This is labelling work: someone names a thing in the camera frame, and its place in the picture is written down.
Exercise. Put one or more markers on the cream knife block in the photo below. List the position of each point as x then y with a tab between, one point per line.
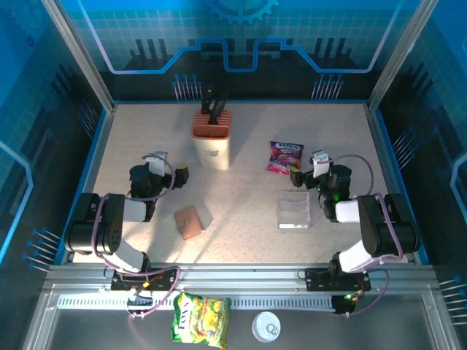
211	153

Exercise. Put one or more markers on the purple candy bag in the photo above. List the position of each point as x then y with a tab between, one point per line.
285	157

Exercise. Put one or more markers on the grey metal shelf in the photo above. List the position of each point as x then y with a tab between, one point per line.
109	331

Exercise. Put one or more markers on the black connector box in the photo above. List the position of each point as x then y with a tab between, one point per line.
341	306

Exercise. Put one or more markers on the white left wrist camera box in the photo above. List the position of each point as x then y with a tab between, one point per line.
158	166

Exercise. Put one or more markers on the tan leather card holder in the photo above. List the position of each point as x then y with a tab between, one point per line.
188	220

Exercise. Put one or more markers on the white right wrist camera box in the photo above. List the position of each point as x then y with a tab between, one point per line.
321	166

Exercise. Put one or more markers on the aluminium beam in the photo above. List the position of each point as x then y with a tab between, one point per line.
237	277

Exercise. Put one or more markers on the white tin can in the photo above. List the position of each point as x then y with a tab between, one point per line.
266	327

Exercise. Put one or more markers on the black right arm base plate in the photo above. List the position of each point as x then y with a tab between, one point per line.
317	280

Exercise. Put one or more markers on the aluminium frame post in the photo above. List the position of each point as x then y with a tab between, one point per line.
81	54
400	54

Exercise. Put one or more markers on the aluminium table side rail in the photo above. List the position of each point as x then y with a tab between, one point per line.
96	160
385	160

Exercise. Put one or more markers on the yellow green candy bag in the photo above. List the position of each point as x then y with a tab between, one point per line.
200	321

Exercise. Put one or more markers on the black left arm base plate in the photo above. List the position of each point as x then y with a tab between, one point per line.
168	282

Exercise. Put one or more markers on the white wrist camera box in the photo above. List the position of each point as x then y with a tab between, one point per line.
158	166
321	166

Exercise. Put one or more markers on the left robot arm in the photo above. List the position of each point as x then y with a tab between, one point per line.
109	226

